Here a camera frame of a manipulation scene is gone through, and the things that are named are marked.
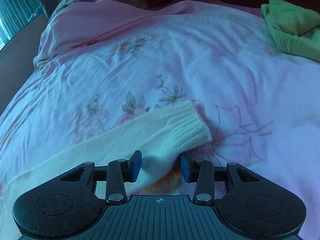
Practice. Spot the white knit sweater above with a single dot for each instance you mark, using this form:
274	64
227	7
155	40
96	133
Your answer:
160	135

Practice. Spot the teal window curtain right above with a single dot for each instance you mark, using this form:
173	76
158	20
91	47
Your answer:
15	15

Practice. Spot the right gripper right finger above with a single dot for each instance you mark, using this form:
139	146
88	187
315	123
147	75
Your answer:
200	172

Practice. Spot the pink floral bed sheet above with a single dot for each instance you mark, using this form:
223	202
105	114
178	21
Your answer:
261	106

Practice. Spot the green knit garment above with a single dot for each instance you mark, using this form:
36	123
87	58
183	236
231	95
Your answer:
294	29

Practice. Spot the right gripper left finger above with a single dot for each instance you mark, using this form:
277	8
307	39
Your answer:
119	172

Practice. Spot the pink folded quilt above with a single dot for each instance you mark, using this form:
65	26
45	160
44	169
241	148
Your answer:
81	23

